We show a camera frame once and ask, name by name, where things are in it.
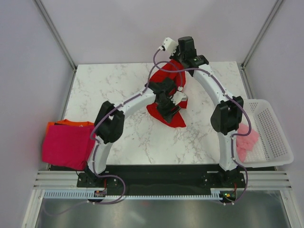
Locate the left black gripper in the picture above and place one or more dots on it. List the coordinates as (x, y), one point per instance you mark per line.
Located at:
(166, 115)

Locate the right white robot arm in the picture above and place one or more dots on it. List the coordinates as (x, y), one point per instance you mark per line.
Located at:
(227, 114)

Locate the magenta folded t shirt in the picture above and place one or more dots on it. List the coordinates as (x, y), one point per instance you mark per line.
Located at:
(68, 146)

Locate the red t shirt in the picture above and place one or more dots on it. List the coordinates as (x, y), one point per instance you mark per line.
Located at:
(177, 122)

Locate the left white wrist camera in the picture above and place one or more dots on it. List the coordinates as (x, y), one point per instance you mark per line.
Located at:
(179, 97)

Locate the white plastic basket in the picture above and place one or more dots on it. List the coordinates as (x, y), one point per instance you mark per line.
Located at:
(272, 147)

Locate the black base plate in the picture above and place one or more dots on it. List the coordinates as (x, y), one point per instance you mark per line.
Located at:
(165, 179)

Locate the orange folded t shirt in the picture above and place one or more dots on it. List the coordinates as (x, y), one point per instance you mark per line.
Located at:
(69, 123)

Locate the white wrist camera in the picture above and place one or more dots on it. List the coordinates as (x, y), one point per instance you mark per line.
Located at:
(179, 97)
(169, 45)

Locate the aluminium rail frame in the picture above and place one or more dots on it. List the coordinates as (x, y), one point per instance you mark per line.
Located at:
(258, 180)

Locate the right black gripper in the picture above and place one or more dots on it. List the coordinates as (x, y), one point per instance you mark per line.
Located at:
(173, 57)

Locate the pink t shirt in basket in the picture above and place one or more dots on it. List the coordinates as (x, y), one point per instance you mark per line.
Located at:
(245, 144)

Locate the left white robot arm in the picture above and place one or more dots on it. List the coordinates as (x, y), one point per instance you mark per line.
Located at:
(109, 123)

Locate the white slotted cable duct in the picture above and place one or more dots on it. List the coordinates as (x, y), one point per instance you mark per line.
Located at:
(91, 194)

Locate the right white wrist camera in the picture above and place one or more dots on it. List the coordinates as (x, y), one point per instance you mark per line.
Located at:
(169, 45)

